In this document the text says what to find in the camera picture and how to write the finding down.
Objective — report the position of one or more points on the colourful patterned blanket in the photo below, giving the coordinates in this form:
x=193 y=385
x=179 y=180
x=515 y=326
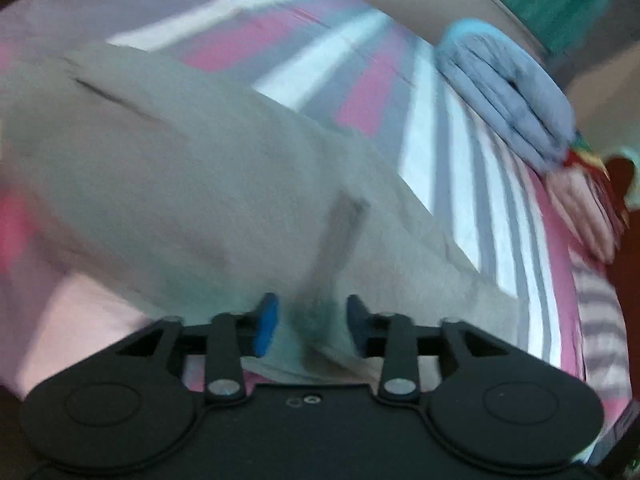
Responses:
x=587 y=157

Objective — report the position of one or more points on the grey pants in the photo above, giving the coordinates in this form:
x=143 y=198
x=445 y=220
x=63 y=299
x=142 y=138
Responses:
x=200 y=170

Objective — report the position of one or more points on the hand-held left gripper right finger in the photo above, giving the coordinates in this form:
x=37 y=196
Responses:
x=356 y=322

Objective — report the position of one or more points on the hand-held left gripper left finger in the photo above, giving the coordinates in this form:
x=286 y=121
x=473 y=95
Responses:
x=266 y=322

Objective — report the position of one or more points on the striped pillow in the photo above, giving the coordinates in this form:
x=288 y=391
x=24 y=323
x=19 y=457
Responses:
x=602 y=325

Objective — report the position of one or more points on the folded light blue duvet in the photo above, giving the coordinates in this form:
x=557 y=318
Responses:
x=505 y=95

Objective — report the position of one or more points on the bed with striped pink sheet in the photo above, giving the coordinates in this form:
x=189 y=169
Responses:
x=380 y=90

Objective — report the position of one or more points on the folded pink blanket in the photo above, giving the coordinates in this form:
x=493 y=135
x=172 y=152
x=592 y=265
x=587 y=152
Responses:
x=585 y=215

